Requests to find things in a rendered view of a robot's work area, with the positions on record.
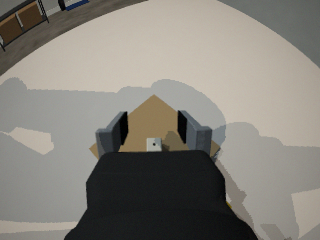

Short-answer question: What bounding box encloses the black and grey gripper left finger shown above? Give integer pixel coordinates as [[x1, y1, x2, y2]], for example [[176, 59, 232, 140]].
[[95, 111, 129, 159]]

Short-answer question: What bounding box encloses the tan square mat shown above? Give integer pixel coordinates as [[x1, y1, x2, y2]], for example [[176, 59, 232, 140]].
[[118, 94, 189, 152]]

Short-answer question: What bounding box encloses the white die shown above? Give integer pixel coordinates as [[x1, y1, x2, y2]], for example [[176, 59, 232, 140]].
[[147, 138, 162, 152]]

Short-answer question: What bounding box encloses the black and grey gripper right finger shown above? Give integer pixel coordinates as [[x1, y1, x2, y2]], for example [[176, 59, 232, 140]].
[[177, 110, 212, 156]]

